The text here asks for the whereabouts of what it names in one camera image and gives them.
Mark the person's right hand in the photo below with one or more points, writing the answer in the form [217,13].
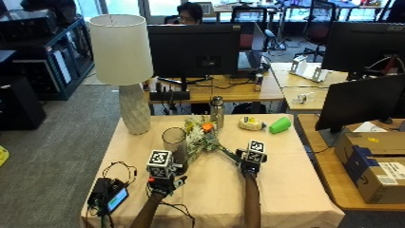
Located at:
[249,164]

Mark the person's left hand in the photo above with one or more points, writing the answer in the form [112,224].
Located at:
[163,183]

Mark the clear glass vase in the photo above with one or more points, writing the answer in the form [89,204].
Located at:
[175,147]

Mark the flower bouquet with orange bloom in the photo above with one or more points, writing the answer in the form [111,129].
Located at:
[201,137]

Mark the white marker cube right glove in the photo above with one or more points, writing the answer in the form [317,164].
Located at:
[256,151]

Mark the white marker cube glove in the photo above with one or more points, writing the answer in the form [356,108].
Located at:
[160,163]
[256,151]

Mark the white marker cube left glove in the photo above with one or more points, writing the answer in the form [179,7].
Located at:
[160,163]

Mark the beige tablecloth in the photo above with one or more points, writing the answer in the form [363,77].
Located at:
[219,196]

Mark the black device with lit screen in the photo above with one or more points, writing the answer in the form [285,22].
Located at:
[111,196]

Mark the white yellow tape roll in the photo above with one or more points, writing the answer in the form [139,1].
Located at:
[251,123]

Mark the green plastic cup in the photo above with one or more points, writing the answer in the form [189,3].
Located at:
[280,125]

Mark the steel water bottle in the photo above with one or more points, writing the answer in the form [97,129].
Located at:
[216,110]

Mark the wooden desk with box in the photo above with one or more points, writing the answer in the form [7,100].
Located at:
[333,177]

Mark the small white gadget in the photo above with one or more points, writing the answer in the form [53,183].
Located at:
[301,98]

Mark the drink can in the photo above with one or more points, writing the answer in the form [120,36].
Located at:
[257,82]

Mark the wooden side desk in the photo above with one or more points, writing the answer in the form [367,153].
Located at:
[305,87]

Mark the cardboard box with blue tape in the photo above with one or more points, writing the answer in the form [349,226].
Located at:
[373,167]

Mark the white stand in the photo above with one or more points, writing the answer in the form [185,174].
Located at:
[308,70]

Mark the black tilted monitor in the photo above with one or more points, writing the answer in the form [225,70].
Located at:
[360,101]

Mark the black computer monitor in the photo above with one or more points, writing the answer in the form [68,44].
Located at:
[193,52]

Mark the white table lamp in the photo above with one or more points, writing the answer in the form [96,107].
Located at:
[121,63]

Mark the black speaker box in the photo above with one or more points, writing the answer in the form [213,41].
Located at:
[19,104]

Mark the black monitor with silver logo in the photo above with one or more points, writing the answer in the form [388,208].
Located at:
[363,49]

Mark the black office chair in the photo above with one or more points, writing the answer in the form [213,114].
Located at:
[319,28]

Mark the black shelf cabinet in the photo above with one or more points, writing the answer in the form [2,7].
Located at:
[51,57]

